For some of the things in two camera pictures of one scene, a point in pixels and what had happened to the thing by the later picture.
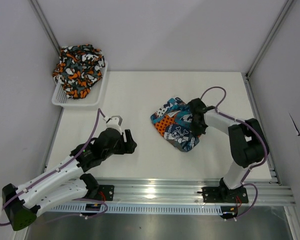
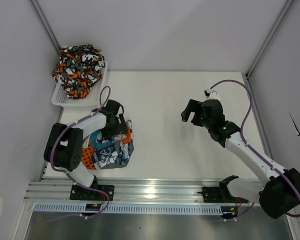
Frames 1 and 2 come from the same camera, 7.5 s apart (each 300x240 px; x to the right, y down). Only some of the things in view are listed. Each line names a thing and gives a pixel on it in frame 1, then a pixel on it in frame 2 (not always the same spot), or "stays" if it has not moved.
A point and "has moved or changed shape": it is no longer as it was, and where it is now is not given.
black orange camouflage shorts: x=79 y=68 stays
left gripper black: x=127 y=147 → x=121 y=128
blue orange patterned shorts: x=173 y=119 has moved or changed shape
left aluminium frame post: x=45 y=24 stays
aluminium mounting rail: x=177 y=192 stays
